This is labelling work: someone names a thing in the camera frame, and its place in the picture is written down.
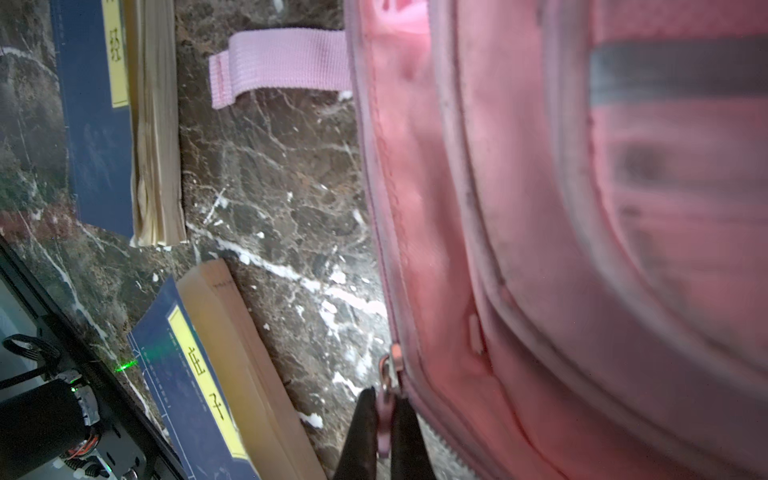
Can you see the dark blue book left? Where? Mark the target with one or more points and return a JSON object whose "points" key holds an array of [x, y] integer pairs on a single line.
{"points": [[117, 70]]}

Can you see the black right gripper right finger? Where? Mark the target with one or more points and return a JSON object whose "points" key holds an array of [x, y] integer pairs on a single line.
{"points": [[409, 456]]}

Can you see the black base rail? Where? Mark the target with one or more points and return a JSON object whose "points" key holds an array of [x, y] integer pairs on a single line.
{"points": [[125, 441]]}

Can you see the pink student backpack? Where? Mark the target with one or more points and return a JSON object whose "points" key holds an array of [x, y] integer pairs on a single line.
{"points": [[569, 203]]}

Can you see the dark blue book yellow label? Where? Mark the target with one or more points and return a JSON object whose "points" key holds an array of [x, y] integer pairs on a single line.
{"points": [[221, 399]]}

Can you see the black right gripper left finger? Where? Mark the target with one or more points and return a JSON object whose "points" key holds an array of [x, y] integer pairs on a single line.
{"points": [[358, 460]]}

